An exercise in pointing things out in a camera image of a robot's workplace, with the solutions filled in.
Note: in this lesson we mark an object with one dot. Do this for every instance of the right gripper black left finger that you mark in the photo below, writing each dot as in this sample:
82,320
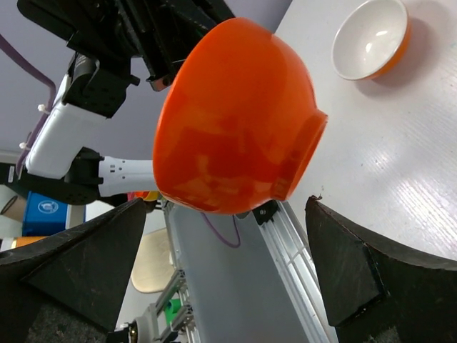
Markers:
69,287

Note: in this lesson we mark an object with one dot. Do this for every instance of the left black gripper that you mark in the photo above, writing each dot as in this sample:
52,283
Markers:
165,32

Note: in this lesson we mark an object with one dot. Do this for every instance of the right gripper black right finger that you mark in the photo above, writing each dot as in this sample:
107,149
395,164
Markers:
375,289

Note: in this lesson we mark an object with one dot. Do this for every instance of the white bowl orange outside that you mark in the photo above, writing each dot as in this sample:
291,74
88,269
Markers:
372,40

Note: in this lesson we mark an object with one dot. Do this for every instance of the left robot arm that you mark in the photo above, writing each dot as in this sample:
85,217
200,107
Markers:
105,36

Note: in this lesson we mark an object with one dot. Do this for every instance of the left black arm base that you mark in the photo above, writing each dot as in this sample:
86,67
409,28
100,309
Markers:
265,212

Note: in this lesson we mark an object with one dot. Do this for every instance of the blue recycling bin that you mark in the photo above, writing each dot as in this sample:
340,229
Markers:
43,216

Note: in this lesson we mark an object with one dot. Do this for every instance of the beige round stool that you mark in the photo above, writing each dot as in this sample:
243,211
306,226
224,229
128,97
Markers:
153,266

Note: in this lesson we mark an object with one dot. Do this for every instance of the green plastic part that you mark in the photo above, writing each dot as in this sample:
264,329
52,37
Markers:
172,309

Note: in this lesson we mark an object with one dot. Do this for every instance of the aluminium rail frame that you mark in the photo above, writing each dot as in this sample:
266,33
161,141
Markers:
245,281

